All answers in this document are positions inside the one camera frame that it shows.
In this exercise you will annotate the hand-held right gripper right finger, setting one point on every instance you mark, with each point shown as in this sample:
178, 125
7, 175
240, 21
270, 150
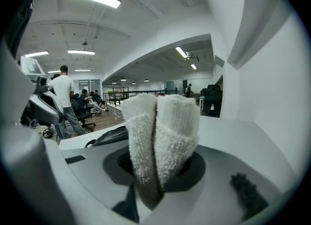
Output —
218, 195

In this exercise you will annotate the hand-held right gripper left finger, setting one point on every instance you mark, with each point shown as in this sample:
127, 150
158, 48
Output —
97, 168

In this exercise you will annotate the black leather bag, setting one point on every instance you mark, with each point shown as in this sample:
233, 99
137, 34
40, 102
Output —
111, 136

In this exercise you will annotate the red top table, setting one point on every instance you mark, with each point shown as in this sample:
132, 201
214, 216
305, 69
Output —
161, 95

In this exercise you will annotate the frosted glass partition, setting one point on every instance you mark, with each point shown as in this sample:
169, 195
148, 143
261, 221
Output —
173, 86

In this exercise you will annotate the black metal railing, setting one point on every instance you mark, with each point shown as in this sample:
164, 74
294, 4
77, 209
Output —
145, 91

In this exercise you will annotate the black office chair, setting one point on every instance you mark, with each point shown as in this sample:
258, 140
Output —
83, 115
213, 97

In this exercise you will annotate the dark green door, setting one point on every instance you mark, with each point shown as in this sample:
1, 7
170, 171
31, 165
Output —
184, 86

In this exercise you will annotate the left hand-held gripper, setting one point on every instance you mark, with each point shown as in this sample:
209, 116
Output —
31, 66

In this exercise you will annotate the beige cloth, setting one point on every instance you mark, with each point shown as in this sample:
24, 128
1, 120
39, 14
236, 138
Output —
170, 131

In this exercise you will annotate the pale blue top desk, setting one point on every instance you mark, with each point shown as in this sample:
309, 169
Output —
201, 101

